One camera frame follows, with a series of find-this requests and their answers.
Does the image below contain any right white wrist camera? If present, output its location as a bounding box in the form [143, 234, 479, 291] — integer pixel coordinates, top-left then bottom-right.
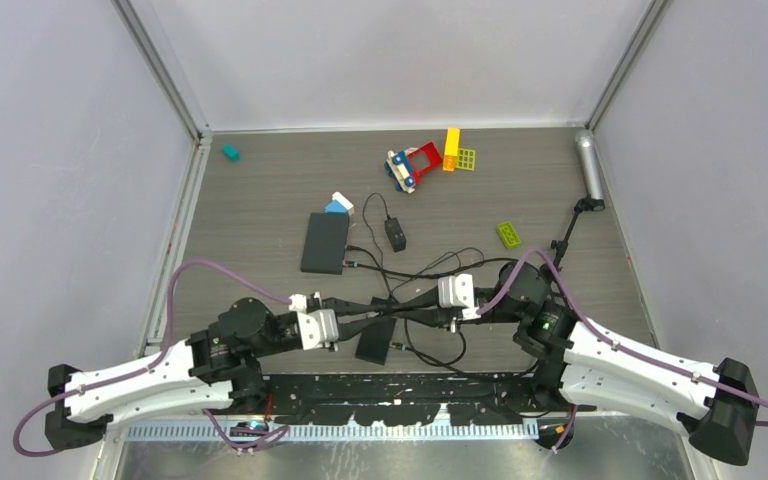
[437, 273, 480, 320]

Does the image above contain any black mini tripod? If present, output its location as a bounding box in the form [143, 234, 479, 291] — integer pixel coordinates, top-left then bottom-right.
[550, 196, 606, 269]

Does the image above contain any yellow toy brick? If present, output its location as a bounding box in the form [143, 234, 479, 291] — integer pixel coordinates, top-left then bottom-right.
[442, 127, 461, 172]

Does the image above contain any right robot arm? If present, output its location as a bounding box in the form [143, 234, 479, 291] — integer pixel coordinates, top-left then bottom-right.
[404, 262, 760, 466]

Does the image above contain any red blue toy vehicle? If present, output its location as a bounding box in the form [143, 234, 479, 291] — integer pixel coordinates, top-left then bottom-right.
[385, 142, 443, 194]

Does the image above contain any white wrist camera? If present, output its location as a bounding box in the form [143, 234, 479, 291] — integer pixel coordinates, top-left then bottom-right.
[297, 309, 339, 350]
[437, 273, 480, 320]

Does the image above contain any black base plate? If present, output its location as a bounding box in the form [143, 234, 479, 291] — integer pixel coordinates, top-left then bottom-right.
[266, 373, 570, 427]

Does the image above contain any green toy brick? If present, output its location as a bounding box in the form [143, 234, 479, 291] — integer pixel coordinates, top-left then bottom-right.
[496, 222, 522, 250]

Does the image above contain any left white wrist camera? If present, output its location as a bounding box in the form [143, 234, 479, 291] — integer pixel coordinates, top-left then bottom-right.
[297, 309, 339, 350]

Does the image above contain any black power adapter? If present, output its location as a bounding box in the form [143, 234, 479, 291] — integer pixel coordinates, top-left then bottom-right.
[384, 216, 407, 253]

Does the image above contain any teal block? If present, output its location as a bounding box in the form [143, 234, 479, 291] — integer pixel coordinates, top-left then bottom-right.
[222, 144, 241, 162]

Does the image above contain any silver microphone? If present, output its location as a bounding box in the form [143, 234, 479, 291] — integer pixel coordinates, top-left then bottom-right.
[574, 130, 604, 201]

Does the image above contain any lime green grid plate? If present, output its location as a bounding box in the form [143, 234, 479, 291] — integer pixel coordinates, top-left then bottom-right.
[455, 148, 476, 171]

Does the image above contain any blue white toy brick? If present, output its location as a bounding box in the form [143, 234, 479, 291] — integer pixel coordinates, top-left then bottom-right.
[324, 191, 355, 217]

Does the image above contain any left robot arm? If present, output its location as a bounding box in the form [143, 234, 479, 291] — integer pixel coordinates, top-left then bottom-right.
[44, 297, 398, 451]

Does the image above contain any black network switch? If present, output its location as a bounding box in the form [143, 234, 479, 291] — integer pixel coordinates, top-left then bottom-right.
[354, 317, 397, 366]

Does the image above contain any black microphone cable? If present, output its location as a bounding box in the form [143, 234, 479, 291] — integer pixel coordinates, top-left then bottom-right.
[347, 245, 468, 368]

